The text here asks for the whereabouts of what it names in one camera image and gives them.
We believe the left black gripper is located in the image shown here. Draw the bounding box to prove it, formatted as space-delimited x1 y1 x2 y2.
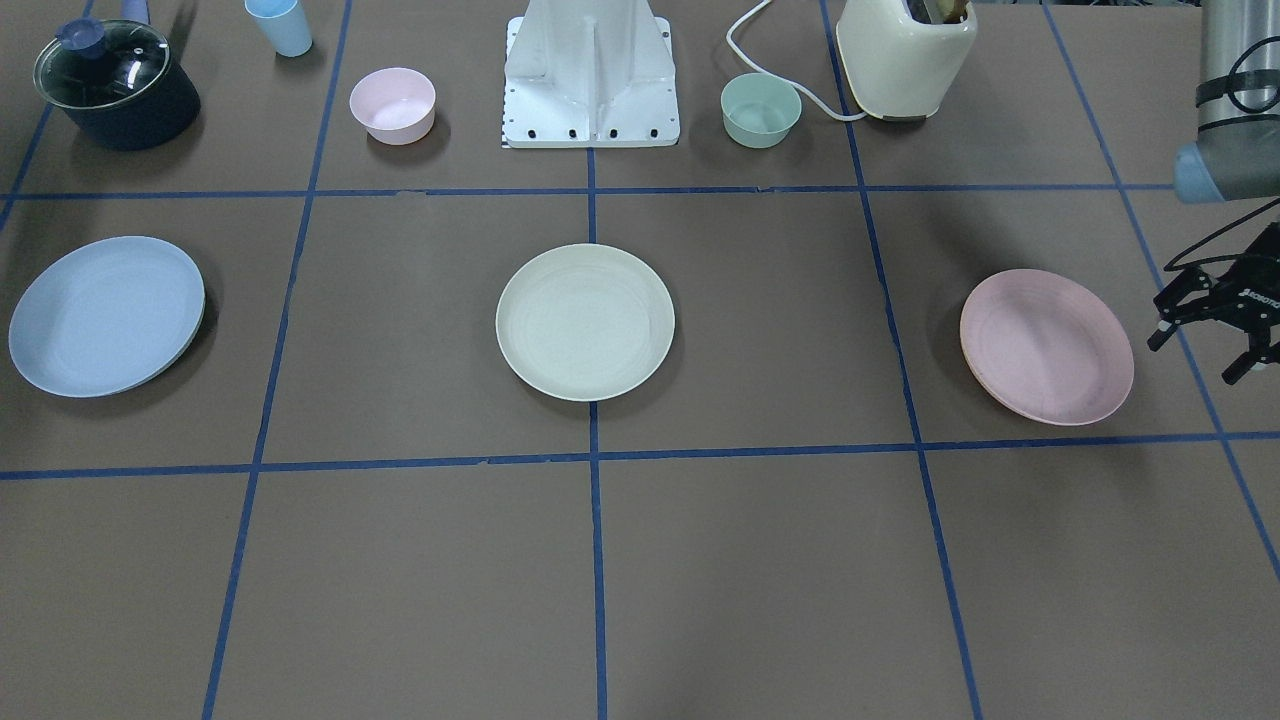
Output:
1146 222 1279 386

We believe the pink plate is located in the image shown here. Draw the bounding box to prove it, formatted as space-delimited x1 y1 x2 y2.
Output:
959 269 1135 427

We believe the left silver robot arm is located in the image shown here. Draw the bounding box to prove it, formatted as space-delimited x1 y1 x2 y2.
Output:
1147 1 1279 386

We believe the cream toaster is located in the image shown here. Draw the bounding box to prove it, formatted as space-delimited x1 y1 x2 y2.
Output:
835 1 979 122

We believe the green bowl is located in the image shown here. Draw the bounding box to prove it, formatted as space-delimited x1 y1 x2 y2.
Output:
719 73 803 149

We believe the cream plate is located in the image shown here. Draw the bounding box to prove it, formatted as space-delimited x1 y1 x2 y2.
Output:
495 243 676 402

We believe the pink bowl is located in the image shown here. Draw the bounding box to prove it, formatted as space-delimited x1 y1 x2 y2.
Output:
348 67 436 146

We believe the light blue cup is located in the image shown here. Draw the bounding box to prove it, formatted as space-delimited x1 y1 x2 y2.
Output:
244 0 314 58

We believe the blue plate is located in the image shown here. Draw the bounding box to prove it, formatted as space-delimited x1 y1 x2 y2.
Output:
8 236 206 398

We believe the dark pot with glass lid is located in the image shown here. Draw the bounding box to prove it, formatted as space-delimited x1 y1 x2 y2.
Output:
32 1 202 151

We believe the white toaster power cord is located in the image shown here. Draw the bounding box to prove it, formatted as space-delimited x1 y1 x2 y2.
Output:
724 0 867 123

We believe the white camera stand pedestal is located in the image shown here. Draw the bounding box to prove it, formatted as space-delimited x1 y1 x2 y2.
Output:
500 1 681 149

